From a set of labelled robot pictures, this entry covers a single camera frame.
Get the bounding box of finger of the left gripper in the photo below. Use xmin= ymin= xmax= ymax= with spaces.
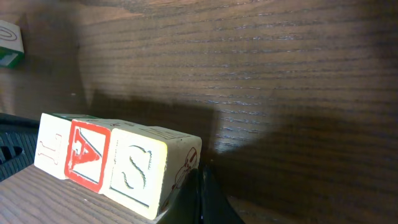
xmin=0 ymin=113 xmax=39 ymax=181

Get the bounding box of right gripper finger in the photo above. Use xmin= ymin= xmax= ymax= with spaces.
xmin=157 ymin=166 xmax=244 ymax=224

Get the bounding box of white and yellow block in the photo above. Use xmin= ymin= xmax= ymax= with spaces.
xmin=103 ymin=126 xmax=202 ymax=220

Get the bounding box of red letter A block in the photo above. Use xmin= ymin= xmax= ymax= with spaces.
xmin=63 ymin=118 xmax=137 ymax=194

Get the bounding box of white block green side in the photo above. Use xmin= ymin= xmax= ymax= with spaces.
xmin=0 ymin=20 xmax=25 ymax=68

